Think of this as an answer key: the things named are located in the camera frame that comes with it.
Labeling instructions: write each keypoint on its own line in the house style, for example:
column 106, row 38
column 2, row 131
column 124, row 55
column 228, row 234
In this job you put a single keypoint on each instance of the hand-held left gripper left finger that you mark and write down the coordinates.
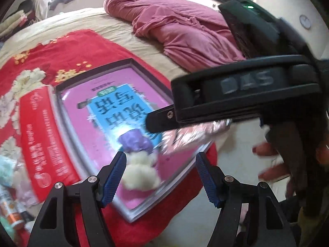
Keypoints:
column 114, row 177

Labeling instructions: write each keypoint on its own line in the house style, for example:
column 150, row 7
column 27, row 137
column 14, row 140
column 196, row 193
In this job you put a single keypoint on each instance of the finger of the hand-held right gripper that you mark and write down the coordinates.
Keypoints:
column 160, row 119

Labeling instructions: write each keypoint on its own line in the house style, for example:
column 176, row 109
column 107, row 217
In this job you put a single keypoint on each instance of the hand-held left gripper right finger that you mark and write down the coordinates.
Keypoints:
column 207, row 177

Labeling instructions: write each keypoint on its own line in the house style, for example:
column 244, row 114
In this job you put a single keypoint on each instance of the white plush toy purple hat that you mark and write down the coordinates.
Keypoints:
column 140, row 175

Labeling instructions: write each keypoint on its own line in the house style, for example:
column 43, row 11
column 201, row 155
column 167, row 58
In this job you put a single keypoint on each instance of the clear crinkled plastic bag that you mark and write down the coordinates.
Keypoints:
column 187, row 139

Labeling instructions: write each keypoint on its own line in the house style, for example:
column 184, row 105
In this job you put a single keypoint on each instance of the red gift box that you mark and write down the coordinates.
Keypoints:
column 38, row 139

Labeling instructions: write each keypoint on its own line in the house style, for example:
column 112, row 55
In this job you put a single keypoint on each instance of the white bottle orange label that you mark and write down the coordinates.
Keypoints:
column 14, row 214

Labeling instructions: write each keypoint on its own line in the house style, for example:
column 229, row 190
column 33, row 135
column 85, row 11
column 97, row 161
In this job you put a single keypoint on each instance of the person's right hand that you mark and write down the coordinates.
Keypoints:
column 272, row 171

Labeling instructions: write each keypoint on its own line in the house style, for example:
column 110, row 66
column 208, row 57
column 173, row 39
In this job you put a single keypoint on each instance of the pink book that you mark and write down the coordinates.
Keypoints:
column 77, row 113

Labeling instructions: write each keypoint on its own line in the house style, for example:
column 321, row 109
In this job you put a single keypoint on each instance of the pink quilt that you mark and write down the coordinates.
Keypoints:
column 180, row 23

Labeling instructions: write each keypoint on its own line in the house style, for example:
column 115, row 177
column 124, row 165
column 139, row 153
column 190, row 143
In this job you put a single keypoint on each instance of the red floral blanket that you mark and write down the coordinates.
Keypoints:
column 84, row 49

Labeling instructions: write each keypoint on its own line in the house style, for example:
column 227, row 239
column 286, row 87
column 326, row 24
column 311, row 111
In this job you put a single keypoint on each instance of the pile of folded clothes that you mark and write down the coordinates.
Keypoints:
column 15, row 20

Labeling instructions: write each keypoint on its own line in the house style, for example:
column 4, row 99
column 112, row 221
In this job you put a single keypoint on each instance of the round wall clock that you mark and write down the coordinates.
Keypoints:
column 305, row 21

